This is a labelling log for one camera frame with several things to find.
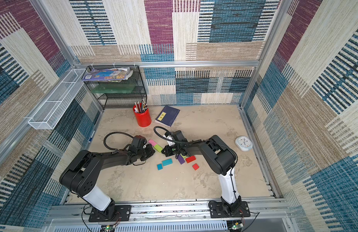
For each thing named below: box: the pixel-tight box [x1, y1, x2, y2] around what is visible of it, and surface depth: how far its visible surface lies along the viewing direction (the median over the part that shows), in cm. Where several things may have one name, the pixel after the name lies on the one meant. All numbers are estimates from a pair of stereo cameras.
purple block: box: [177, 154, 186, 165], surface depth 93 cm
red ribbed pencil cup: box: [132, 102, 152, 128], surface depth 105 cm
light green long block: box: [153, 144, 164, 153], surface depth 96 cm
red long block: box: [185, 155, 196, 164], surface depth 93 cm
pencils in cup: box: [132, 97, 149, 114], surface depth 104 cm
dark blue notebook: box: [154, 105, 181, 128], surface depth 116 cm
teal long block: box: [161, 158, 173, 167], surface depth 94 cm
